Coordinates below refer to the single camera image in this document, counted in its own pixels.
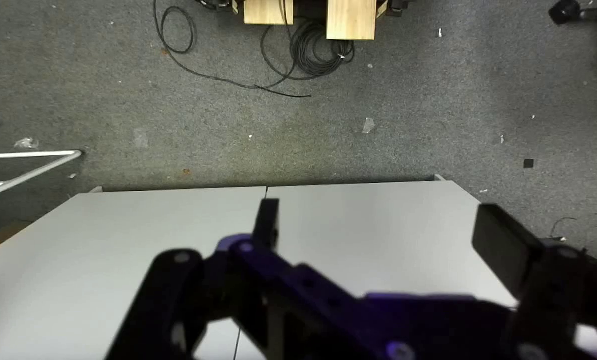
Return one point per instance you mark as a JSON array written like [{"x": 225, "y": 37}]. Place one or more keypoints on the wooden furniture leg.
[
  {"x": 267, "y": 12},
  {"x": 349, "y": 19}
]

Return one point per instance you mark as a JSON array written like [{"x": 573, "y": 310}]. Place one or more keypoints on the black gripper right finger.
[{"x": 553, "y": 285}]

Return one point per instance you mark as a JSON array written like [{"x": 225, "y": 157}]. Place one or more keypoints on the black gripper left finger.
[{"x": 181, "y": 292}]

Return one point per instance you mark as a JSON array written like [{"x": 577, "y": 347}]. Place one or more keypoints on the left wooden furniture leg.
[{"x": 267, "y": 12}]

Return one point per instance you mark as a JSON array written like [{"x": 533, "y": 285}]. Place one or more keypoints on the chrome metal cart rail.
[{"x": 18, "y": 169}]

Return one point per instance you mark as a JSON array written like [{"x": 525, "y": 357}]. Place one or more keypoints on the black chair caster base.
[{"x": 569, "y": 12}]

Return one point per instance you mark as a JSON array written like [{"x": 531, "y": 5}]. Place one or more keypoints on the right wooden furniture leg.
[{"x": 349, "y": 19}]

